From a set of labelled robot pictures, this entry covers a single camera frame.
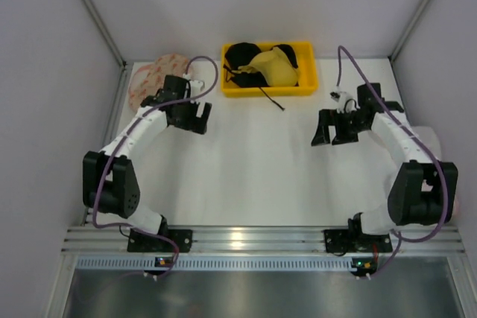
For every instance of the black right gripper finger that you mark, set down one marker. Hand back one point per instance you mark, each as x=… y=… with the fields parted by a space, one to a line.
x=325 y=120
x=345 y=128

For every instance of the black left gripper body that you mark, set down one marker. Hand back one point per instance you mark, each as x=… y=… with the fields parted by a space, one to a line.
x=192 y=121

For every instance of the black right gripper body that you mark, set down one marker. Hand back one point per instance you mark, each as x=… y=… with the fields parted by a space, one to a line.
x=336 y=126

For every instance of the peach tulip print laundry bag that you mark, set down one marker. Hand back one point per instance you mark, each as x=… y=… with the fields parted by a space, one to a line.
x=165 y=72

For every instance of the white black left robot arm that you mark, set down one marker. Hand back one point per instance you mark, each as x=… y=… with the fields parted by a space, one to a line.
x=110 y=185

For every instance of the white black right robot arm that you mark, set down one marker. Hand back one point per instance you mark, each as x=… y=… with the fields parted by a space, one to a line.
x=422 y=191

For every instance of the yellow bra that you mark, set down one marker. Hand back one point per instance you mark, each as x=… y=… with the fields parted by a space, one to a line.
x=275 y=67

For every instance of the black bra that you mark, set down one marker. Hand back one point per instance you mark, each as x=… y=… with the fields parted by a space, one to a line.
x=241 y=54

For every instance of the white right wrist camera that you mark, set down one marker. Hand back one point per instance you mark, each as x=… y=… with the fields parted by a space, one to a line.
x=345 y=102

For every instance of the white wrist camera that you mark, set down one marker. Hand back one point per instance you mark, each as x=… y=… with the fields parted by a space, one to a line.
x=345 y=102
x=193 y=87

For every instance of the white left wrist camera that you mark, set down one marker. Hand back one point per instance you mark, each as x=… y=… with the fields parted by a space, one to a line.
x=193 y=87

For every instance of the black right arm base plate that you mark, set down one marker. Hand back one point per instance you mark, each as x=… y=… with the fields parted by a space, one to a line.
x=345 y=241

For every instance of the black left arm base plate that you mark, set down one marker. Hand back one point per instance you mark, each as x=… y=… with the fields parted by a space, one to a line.
x=144 y=243

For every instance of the aluminium front rail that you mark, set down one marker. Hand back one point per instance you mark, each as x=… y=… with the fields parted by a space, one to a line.
x=307 y=240

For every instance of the white slotted cable duct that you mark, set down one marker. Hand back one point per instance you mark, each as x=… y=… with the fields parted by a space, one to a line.
x=218 y=263

